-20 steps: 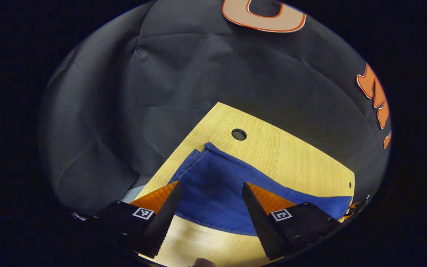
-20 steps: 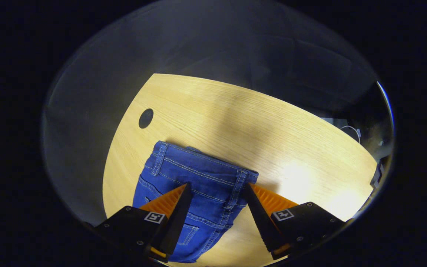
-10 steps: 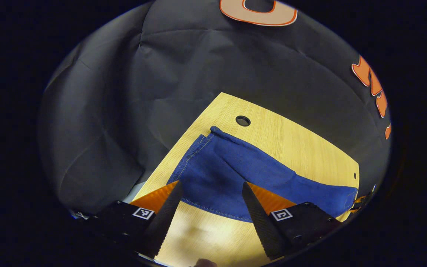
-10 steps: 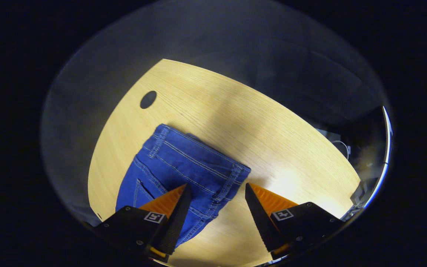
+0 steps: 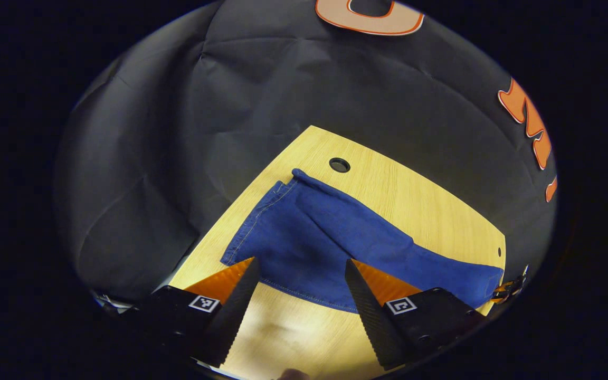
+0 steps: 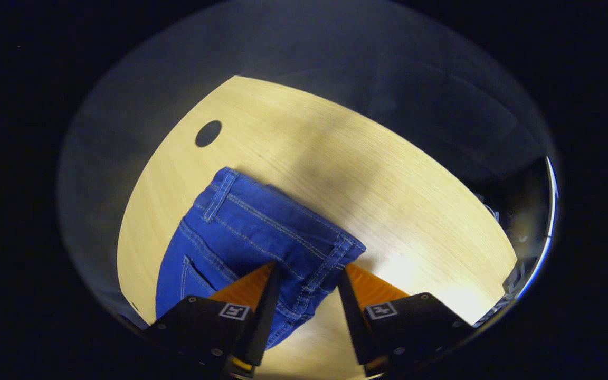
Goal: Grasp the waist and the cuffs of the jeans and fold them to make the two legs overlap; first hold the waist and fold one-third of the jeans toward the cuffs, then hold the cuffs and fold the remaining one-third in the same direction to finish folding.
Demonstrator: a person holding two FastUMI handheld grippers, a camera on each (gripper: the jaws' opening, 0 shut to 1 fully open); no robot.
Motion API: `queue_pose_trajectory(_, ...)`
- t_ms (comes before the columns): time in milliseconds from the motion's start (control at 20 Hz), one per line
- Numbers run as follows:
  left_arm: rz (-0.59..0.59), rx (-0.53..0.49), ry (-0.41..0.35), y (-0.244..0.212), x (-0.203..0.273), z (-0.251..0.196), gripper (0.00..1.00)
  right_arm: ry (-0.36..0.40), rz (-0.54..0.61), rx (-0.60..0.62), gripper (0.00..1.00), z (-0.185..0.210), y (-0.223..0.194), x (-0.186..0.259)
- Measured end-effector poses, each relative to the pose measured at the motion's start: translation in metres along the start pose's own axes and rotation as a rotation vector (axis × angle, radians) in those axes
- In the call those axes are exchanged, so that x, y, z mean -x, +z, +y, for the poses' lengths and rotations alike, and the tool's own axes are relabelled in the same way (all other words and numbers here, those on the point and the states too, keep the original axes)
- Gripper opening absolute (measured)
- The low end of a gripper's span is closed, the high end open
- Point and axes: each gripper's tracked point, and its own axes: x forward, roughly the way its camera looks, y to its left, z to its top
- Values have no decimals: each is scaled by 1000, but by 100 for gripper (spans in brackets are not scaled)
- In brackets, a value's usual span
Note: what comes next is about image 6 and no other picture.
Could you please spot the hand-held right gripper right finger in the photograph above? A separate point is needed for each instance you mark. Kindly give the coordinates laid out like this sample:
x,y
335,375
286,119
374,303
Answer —
x,y
354,327

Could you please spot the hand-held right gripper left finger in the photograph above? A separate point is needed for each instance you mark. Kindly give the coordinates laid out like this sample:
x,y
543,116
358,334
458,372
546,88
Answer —
x,y
264,316

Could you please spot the blue denim jeans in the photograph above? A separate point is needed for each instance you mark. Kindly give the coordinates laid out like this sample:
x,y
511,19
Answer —
x,y
246,227

